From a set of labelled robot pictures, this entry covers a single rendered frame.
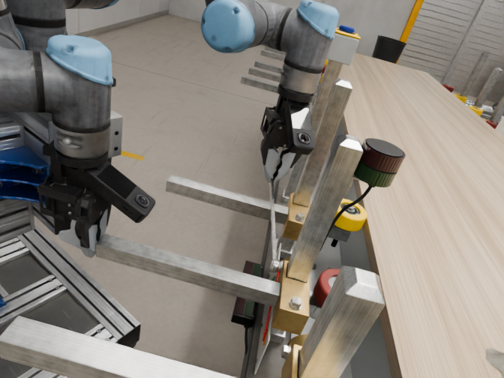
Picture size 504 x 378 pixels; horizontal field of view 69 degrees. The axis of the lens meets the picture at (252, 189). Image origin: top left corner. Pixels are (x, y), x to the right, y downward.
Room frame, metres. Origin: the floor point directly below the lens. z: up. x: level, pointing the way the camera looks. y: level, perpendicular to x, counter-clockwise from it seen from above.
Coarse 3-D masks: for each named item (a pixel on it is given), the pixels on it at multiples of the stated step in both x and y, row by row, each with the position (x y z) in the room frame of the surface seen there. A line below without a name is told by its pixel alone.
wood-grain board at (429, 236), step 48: (384, 96) 1.89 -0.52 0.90; (432, 96) 2.22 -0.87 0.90; (432, 144) 1.34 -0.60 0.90; (480, 144) 1.51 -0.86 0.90; (384, 192) 0.84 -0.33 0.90; (432, 192) 0.92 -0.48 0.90; (480, 192) 1.01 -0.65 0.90; (384, 240) 0.62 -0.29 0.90; (432, 240) 0.67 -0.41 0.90; (480, 240) 0.73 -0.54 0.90; (384, 288) 0.48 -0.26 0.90; (432, 288) 0.52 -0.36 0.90; (480, 288) 0.55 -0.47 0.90; (384, 336) 0.40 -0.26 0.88; (432, 336) 0.40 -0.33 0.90; (480, 336) 0.43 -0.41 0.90
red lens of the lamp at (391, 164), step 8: (368, 152) 0.47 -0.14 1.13; (376, 152) 0.47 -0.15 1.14; (368, 160) 0.47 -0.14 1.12; (376, 160) 0.47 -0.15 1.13; (384, 160) 0.46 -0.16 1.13; (392, 160) 0.46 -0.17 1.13; (400, 160) 0.47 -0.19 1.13; (376, 168) 0.46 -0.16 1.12; (384, 168) 0.46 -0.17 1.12; (392, 168) 0.47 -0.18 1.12
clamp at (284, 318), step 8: (280, 272) 0.50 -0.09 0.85; (280, 280) 0.47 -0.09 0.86; (288, 280) 0.47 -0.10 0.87; (296, 280) 0.47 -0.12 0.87; (280, 288) 0.45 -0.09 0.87; (288, 288) 0.45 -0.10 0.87; (296, 288) 0.46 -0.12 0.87; (304, 288) 0.46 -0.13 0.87; (280, 296) 0.43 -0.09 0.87; (288, 296) 0.43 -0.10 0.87; (296, 296) 0.44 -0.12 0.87; (304, 296) 0.44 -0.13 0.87; (280, 304) 0.41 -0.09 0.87; (288, 304) 0.41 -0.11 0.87; (304, 304) 0.42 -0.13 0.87; (280, 312) 0.40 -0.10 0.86; (288, 312) 0.40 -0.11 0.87; (296, 312) 0.40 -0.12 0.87; (304, 312) 0.41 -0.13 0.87; (272, 320) 0.41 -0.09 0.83; (280, 320) 0.40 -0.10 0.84; (288, 320) 0.40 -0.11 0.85; (296, 320) 0.40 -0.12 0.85; (304, 320) 0.40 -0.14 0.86; (280, 328) 0.40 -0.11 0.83; (288, 328) 0.40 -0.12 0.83; (296, 328) 0.40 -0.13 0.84
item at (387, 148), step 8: (368, 144) 0.49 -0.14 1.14; (376, 144) 0.49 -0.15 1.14; (384, 144) 0.50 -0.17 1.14; (392, 144) 0.51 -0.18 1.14; (384, 152) 0.47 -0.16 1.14; (392, 152) 0.48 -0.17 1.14; (400, 152) 0.49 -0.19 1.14; (360, 160) 0.48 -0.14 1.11; (352, 176) 0.48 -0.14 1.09; (368, 184) 0.49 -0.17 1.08; (368, 192) 0.49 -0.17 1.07; (360, 200) 0.49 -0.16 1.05; (344, 208) 0.49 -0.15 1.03; (336, 216) 0.50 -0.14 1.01; (328, 232) 0.49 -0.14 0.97
